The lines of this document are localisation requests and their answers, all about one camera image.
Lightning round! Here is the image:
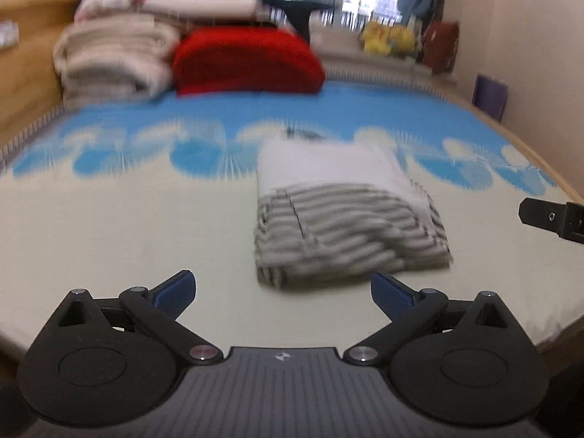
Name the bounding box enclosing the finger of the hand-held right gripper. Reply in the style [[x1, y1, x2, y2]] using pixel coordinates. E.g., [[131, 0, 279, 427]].
[[519, 197, 584, 243]]

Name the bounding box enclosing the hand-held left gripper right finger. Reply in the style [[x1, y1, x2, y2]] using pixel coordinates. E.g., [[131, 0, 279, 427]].
[[342, 271, 534, 366]]

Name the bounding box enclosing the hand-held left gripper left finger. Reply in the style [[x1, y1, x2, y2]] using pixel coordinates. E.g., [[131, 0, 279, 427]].
[[46, 270, 224, 366]]

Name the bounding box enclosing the black white striped shirt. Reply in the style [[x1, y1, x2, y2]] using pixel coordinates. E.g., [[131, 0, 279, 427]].
[[253, 139, 453, 290]]

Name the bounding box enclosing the blue white printed bed sheet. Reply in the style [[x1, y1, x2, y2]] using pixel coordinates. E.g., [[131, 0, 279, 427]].
[[0, 77, 584, 352]]

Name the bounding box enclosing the purple box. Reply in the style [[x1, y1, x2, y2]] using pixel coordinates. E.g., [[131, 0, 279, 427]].
[[472, 73, 509, 123]]

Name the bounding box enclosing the red bag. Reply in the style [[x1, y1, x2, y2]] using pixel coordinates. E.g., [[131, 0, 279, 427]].
[[420, 19, 461, 76]]

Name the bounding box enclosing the yellow plush toy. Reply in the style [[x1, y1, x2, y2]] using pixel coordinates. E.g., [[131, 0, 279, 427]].
[[361, 20, 418, 58]]

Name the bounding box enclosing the beige folded blanket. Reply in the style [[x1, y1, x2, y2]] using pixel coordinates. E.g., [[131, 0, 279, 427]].
[[52, 14, 183, 105]]

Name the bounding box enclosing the red folded blanket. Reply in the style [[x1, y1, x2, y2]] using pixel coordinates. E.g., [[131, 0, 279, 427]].
[[172, 27, 327, 97]]

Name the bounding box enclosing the white folded quilt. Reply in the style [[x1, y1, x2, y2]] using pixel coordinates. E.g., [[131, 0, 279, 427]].
[[141, 0, 263, 21]]

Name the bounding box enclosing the wooden bed frame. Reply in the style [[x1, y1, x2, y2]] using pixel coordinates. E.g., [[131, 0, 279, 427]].
[[0, 0, 89, 147]]

